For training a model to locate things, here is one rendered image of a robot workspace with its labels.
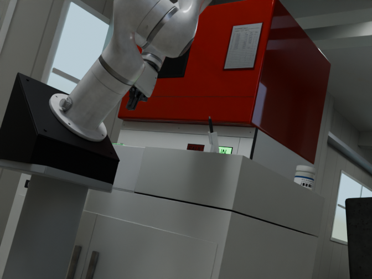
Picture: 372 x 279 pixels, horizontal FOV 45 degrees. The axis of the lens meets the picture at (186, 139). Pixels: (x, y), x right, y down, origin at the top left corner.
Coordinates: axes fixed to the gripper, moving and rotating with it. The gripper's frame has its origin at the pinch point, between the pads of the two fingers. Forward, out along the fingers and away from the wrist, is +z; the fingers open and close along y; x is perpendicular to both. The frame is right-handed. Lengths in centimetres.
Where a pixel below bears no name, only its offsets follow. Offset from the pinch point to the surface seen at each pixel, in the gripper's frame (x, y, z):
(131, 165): 11.2, -0.1, 22.1
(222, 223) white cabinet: 48, -2, 33
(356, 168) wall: -125, -620, -252
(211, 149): 20.0, -24.7, 3.1
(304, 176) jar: 44, -51, -1
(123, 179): 9.4, -1.1, 26.6
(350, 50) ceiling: -50, -290, -245
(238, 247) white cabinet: 50, -10, 37
